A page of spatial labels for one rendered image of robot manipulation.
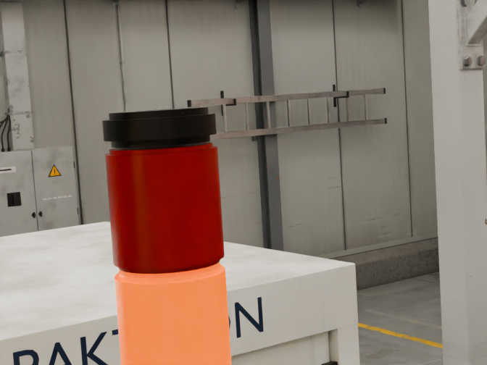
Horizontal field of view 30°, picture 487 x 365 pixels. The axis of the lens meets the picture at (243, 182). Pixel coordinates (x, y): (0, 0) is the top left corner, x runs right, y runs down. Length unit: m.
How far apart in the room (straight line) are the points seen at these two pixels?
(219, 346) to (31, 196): 7.86
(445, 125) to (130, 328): 2.59
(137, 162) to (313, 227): 9.93
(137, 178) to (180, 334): 0.07
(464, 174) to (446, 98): 0.25
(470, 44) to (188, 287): 2.58
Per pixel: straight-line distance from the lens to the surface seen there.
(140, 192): 0.38
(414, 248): 11.30
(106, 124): 0.39
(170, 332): 0.39
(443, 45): 2.95
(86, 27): 8.81
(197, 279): 0.39
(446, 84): 2.94
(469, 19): 2.92
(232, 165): 9.59
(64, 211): 8.38
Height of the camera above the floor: 2.34
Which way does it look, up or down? 6 degrees down
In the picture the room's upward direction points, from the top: 4 degrees counter-clockwise
